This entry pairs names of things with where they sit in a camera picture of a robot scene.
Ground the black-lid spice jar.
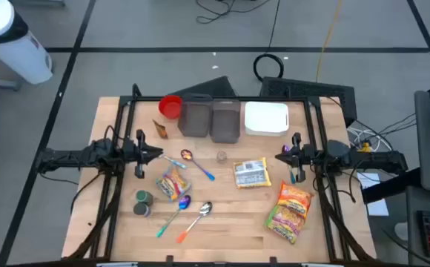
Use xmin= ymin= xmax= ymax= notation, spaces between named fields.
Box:
xmin=132 ymin=202 xmax=152 ymax=218

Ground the orange ramen packet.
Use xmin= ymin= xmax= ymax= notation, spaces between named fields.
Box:
xmin=276 ymin=180 xmax=315 ymax=220

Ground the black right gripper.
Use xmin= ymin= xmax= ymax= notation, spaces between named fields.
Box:
xmin=275 ymin=132 xmax=315 ymax=184

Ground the black wedge-shaped object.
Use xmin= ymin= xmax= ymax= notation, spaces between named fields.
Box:
xmin=169 ymin=75 xmax=239 ymax=99

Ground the brown snack pouch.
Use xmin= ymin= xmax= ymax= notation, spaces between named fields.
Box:
xmin=151 ymin=119 xmax=170 ymax=140

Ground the dark grey translucent bin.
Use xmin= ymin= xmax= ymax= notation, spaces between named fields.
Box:
xmin=209 ymin=98 xmax=242 ymax=145
xmin=177 ymin=93 xmax=214 ymax=139

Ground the red plastic cup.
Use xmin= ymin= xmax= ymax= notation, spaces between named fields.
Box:
xmin=158 ymin=94 xmax=183 ymax=120

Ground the green-lid spice jar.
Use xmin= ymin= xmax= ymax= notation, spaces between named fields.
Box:
xmin=135 ymin=189 xmax=154 ymax=206

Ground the yellow ramen packet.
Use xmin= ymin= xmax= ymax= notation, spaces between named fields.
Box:
xmin=232 ymin=156 xmax=273 ymax=190

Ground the gold-bowl spoon purple-blue handle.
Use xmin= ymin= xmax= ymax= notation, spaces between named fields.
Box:
xmin=180 ymin=148 xmax=216 ymax=182

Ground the grey keyboard desk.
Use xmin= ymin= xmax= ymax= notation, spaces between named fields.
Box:
xmin=405 ymin=185 xmax=430 ymax=267

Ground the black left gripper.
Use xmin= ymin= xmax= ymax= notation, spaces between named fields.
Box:
xmin=122 ymin=129 xmax=164 ymax=179

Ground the white paper sheet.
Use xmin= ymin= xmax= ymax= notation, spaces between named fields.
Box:
xmin=356 ymin=171 xmax=391 ymax=217

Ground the black table-side cable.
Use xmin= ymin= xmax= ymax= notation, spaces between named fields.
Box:
xmin=39 ymin=171 xmax=105 ymax=215

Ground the white cable bundle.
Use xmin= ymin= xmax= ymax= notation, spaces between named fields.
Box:
xmin=346 ymin=125 xmax=372 ymax=150

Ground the blue-bowl spoon teal handle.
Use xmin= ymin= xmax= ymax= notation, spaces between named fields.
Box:
xmin=155 ymin=194 xmax=193 ymax=239

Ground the purple-bowl spoon teal handle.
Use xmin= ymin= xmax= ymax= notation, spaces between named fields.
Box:
xmin=281 ymin=144 xmax=297 ymax=185

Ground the black desk beam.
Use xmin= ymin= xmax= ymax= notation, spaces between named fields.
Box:
xmin=360 ymin=166 xmax=422 ymax=205

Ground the green ramen packet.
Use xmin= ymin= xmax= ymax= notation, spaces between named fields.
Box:
xmin=263 ymin=203 xmax=307 ymax=245

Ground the silver spoon orange handle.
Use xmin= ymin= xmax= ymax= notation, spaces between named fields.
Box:
xmin=175 ymin=200 xmax=214 ymax=245

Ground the white computer mouse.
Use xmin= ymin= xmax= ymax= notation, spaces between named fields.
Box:
xmin=394 ymin=221 xmax=411 ymax=242

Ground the yellow hanging cable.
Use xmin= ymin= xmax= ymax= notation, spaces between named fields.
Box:
xmin=314 ymin=0 xmax=345 ymax=84

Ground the blue-edged ramen packet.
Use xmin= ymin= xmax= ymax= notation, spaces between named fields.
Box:
xmin=155 ymin=164 xmax=193 ymax=202

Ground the white trash can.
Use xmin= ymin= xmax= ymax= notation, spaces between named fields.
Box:
xmin=0 ymin=0 xmax=54 ymax=85

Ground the white plastic bin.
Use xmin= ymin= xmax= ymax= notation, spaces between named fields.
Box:
xmin=244 ymin=101 xmax=291 ymax=137

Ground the black cable with coil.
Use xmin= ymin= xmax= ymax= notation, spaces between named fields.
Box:
xmin=252 ymin=0 xmax=286 ymax=84

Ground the black floor cable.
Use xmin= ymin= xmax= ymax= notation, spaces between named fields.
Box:
xmin=195 ymin=0 xmax=271 ymax=25

